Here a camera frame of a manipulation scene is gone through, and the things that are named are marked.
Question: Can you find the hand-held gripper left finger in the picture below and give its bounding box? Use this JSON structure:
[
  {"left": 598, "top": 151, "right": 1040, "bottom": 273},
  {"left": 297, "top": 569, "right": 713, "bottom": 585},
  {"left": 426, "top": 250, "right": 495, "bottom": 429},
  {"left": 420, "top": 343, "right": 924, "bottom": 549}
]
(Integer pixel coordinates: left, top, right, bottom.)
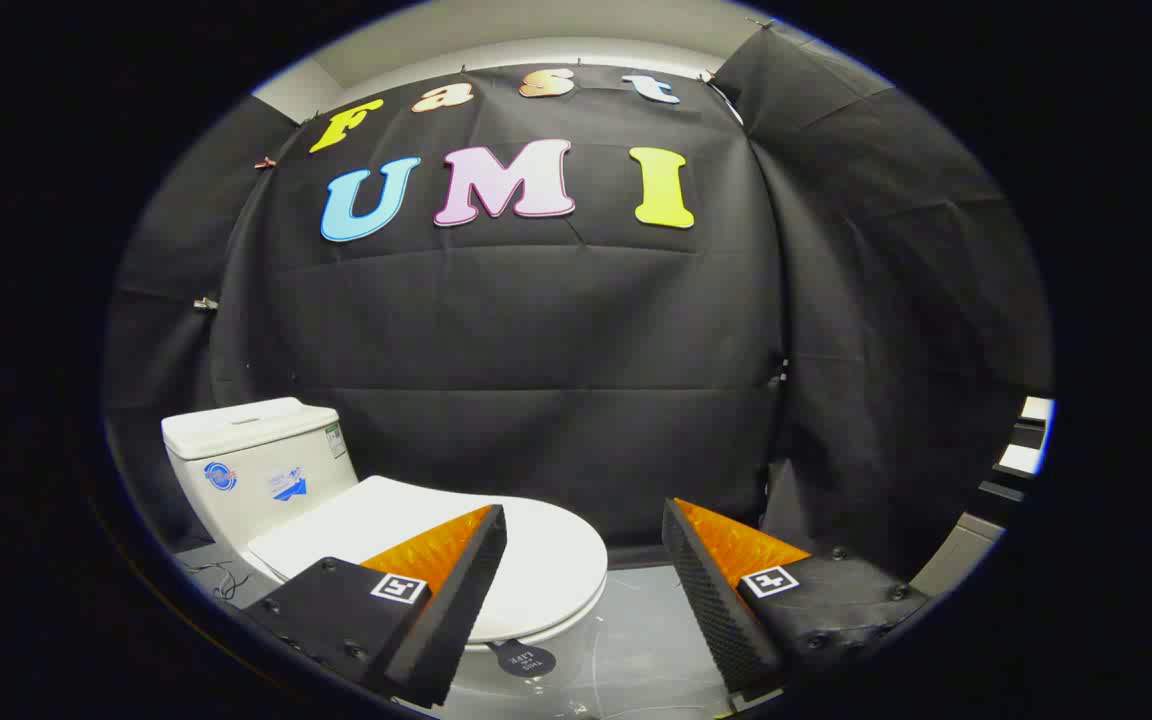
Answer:
[{"left": 239, "top": 503, "right": 509, "bottom": 709}]

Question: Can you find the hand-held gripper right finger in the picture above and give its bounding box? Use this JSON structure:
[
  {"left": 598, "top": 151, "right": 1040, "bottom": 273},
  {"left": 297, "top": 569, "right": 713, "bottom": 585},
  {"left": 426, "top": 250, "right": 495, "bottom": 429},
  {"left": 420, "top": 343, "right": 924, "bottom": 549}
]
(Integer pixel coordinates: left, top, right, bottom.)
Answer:
[{"left": 660, "top": 497, "right": 930, "bottom": 699}]

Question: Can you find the white toilet lid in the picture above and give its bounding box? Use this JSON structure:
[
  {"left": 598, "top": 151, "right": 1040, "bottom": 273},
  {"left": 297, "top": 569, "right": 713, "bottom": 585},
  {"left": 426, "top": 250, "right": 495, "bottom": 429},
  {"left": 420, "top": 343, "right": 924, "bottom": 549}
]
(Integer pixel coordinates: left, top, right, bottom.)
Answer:
[{"left": 248, "top": 475, "right": 609, "bottom": 643}]

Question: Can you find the round black lid tag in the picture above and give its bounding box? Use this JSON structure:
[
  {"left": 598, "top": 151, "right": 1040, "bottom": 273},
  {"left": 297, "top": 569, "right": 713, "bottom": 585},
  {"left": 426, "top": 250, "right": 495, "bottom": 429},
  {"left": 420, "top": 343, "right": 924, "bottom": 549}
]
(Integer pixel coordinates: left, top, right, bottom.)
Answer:
[{"left": 489, "top": 640, "right": 558, "bottom": 679}]

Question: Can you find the white toilet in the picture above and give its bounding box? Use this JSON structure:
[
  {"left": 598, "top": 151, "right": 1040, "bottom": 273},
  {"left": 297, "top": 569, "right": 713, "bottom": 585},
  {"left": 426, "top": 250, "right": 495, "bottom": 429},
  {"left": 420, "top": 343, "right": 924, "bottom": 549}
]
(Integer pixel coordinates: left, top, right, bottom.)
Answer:
[{"left": 161, "top": 397, "right": 609, "bottom": 717}]

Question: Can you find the black backdrop cloth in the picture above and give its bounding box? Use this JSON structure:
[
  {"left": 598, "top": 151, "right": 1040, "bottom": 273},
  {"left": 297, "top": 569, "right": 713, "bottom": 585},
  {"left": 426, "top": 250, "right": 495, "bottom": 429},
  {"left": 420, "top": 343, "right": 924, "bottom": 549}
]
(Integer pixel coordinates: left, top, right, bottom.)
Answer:
[{"left": 104, "top": 25, "right": 1054, "bottom": 581}]

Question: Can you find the black and white striped panel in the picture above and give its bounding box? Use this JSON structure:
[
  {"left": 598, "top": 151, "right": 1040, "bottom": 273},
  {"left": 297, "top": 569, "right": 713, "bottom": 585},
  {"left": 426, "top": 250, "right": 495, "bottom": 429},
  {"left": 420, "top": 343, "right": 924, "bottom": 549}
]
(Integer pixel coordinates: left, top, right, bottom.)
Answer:
[{"left": 976, "top": 395, "right": 1055, "bottom": 506}]

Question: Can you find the thin black floor cable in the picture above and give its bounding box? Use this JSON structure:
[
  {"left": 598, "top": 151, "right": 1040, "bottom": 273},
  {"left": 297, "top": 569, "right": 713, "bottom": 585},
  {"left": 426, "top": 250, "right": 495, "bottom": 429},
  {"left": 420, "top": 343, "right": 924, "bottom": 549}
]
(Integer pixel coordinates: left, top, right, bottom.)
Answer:
[{"left": 184, "top": 560, "right": 253, "bottom": 602}]

